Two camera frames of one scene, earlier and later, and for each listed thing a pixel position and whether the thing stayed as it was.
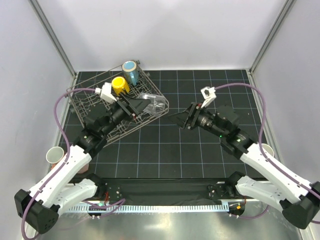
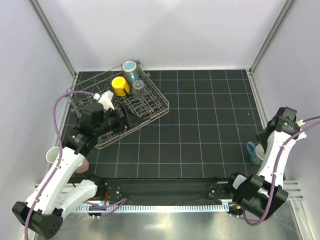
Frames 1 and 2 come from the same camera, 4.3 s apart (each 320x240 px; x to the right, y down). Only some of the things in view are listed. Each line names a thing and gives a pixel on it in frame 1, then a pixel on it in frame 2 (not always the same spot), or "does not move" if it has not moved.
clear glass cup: (157, 104) -> (139, 91)
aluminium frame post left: (38, 10) does not move
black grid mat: (161, 147) does not move
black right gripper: (182, 118) -> (261, 136)
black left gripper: (135, 106) -> (130, 120)
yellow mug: (118, 83) does not move
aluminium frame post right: (283, 15) does not move
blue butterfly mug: (130, 72) does not move
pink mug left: (54, 155) does not move
